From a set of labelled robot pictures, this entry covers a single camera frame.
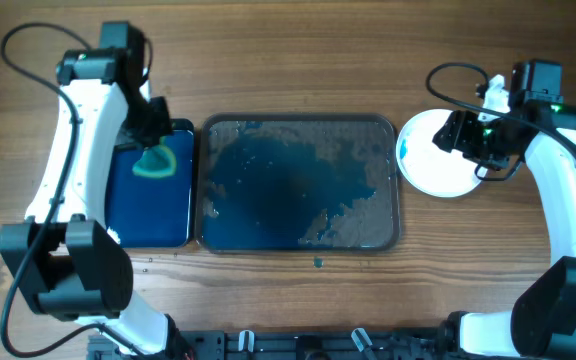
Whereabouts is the small black water tray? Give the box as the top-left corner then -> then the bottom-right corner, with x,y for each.
105,119 -> 195,248

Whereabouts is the large dark serving tray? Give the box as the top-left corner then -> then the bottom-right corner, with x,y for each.
193,112 -> 402,253

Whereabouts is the green yellow scrub sponge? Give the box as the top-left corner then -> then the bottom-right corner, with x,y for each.
132,143 -> 177,179

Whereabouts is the white plate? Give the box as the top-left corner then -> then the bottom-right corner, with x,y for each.
396,109 -> 481,198

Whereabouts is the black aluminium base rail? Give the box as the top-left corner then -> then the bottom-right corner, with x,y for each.
86,327 -> 464,360

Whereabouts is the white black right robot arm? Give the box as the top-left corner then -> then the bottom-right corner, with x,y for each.
431,59 -> 576,359

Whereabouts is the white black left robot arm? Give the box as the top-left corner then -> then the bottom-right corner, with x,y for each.
0,21 -> 195,359

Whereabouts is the small blue droplet on table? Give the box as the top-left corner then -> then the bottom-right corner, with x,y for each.
313,257 -> 324,268

